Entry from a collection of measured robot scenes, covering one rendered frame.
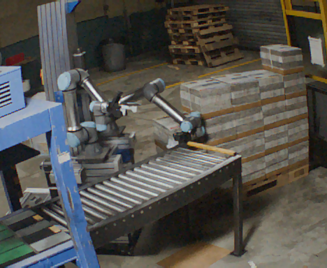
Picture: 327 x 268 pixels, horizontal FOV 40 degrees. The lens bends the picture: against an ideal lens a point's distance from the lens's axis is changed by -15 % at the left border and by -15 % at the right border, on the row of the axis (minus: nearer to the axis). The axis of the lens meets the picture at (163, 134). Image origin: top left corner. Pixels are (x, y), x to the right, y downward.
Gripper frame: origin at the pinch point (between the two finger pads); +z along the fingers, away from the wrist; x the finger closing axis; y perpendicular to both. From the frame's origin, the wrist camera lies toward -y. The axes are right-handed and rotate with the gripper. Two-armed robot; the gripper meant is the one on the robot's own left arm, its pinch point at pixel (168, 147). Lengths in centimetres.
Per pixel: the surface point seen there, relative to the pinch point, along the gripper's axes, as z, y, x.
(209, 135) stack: -47.0, -6.0, -4.2
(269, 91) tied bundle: -108, 18, 17
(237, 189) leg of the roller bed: -1, -19, 63
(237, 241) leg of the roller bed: -1, -63, 62
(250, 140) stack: -84, -20, 9
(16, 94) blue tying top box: 145, 86, 66
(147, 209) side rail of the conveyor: 77, 1, 64
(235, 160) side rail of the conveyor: 0, 3, 64
